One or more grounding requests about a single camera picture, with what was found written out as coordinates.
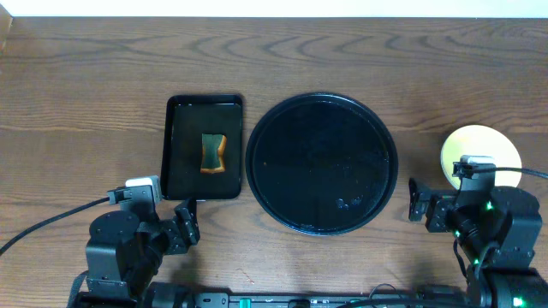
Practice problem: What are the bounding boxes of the orange green scrub sponge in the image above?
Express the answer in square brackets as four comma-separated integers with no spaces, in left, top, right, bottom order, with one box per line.
[200,133,227,174]

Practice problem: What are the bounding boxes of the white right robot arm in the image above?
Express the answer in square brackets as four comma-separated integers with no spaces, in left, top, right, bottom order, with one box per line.
[408,178,547,308]

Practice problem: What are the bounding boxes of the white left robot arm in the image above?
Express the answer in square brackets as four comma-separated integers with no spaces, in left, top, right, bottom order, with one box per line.
[67,198,200,308]

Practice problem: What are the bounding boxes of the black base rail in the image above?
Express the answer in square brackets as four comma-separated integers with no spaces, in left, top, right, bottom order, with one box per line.
[142,282,468,308]

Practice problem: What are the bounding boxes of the yellow plate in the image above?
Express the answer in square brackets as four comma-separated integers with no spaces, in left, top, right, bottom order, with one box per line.
[440,125,522,189]

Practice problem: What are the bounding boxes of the black round tray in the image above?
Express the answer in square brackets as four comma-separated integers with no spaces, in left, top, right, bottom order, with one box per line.
[245,92,398,236]

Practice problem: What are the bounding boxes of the black rectangular tray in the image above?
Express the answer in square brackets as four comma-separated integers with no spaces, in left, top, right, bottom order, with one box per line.
[160,94,243,200]

